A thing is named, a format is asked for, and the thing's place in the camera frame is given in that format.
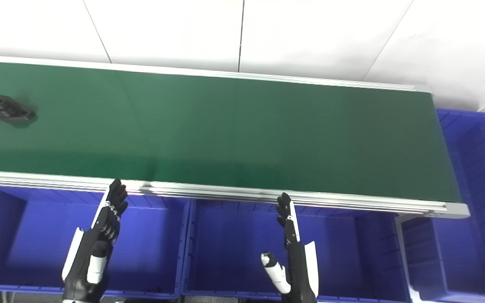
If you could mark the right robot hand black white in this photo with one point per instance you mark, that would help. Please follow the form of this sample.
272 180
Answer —
297 269

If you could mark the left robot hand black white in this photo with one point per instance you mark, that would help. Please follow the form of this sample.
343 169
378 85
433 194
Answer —
99 235

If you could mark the black flanged machine part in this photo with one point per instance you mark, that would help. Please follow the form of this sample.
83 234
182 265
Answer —
10 109

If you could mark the blue plastic bin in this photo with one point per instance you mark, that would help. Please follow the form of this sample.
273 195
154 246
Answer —
343 256
27 248
478 235

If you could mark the green conveyor belt aluminium frame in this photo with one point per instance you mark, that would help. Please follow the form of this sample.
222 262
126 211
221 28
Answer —
234 130

